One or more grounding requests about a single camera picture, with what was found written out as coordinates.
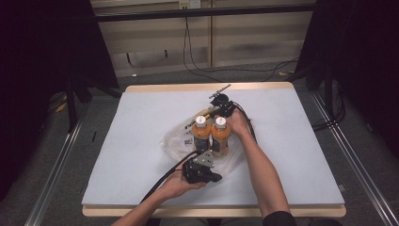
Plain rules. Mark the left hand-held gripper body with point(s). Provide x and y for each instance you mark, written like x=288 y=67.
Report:
x=197 y=172

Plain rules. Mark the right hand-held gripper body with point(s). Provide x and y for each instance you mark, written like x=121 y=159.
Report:
x=224 y=103

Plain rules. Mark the slim yellow item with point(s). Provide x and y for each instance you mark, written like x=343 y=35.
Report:
x=207 y=111

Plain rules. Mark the clear plastic bag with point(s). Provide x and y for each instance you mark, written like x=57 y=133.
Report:
x=175 y=141

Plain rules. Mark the person's right hand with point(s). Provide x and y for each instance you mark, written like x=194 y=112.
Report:
x=239 y=124

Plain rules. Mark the person's left hand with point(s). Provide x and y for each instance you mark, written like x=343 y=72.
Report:
x=177 y=186

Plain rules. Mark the orange juice bottle white cap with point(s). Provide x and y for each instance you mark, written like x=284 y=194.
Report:
x=200 y=133
x=220 y=135

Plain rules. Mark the wooden table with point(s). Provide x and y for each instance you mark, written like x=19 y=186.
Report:
x=175 y=86

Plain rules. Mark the white table mat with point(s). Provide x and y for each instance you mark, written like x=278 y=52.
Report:
x=131 y=125

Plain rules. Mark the black horizontal bar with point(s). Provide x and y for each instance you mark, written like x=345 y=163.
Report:
x=188 y=13

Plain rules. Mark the black metal stand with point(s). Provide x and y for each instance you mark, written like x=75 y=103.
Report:
x=328 y=94
x=71 y=103

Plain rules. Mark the small black floor piece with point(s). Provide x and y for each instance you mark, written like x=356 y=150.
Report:
x=94 y=136

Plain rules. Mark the black curtain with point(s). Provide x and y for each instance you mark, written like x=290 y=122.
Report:
x=370 y=62
x=37 y=62

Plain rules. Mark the wall power outlet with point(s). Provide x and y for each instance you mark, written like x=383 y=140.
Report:
x=189 y=3

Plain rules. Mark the metal floor rail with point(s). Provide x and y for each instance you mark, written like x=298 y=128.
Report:
x=56 y=175
x=360 y=163

